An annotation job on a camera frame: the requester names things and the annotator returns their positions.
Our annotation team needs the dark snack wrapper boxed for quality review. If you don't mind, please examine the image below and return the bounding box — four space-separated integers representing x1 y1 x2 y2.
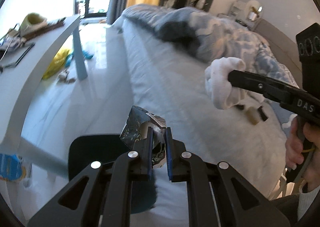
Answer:
120 105 167 168

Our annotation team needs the white sock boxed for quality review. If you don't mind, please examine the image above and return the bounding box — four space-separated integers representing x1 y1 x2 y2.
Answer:
204 57 265 110

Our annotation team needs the person's right hand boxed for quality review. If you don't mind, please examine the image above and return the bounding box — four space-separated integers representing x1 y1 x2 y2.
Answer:
285 116 320 192

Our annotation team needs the brown headboard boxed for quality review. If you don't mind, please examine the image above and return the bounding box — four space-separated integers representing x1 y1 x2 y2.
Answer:
253 19 302 87

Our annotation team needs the blue fleece blanket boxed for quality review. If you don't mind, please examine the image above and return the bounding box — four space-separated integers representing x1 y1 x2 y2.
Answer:
121 4 298 87

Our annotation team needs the round mirror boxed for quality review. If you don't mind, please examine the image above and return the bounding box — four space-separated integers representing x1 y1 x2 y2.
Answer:
246 0 263 22

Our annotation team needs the blue box on floor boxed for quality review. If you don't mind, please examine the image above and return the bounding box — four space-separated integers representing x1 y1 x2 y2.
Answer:
0 154 31 182

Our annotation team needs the yellow plastic bag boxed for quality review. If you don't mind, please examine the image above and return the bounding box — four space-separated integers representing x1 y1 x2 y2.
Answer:
42 48 71 80

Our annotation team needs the white desk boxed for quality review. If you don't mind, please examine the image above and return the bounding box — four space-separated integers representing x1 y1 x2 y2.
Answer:
1 15 87 178

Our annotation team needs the green slipper on desk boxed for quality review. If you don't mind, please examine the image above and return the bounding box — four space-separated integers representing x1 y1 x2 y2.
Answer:
20 12 48 36

